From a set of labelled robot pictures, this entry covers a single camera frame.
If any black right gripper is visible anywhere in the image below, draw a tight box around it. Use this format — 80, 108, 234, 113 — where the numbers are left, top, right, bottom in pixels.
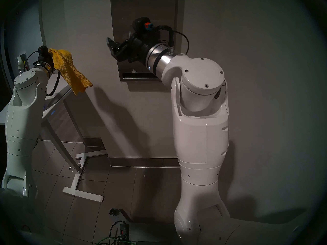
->
107, 35, 159, 64

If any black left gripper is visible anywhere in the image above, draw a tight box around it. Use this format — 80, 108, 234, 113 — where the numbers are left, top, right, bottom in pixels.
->
38, 54, 55, 69

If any yellow microfiber cloth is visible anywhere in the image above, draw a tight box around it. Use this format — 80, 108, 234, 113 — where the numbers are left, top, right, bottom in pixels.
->
48, 48, 93, 95

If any clear spray bottle blue liquid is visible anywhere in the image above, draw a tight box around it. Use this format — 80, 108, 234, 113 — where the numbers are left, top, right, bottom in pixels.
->
17, 56, 27, 75

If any white folding table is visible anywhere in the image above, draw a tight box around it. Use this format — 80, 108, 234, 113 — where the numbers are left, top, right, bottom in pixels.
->
0, 73, 108, 203

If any black box red indicator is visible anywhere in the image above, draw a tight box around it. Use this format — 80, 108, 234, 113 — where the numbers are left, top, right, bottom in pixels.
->
119, 223, 130, 238

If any thin black camera cable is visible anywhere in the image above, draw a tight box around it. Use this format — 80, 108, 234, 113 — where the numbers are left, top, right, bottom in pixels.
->
172, 30, 190, 55
26, 51, 39, 69

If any thick braided black cable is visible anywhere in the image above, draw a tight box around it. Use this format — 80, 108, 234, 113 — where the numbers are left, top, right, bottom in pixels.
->
46, 70, 61, 96
152, 24, 174, 56

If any stainless steel wall dispenser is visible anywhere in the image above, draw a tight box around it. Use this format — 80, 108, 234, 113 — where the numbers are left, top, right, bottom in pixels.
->
110, 0, 179, 82

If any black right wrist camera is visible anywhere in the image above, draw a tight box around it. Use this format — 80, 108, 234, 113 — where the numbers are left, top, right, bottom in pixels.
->
132, 17, 154, 39

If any black looped base cable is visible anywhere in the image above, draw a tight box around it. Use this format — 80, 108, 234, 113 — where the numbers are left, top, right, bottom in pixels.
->
110, 220, 125, 245

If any steel robot base plate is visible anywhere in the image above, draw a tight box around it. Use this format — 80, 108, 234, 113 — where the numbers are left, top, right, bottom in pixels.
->
120, 209, 179, 245

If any green base cable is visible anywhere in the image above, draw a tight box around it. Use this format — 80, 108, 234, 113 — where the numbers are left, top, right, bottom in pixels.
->
98, 236, 120, 245

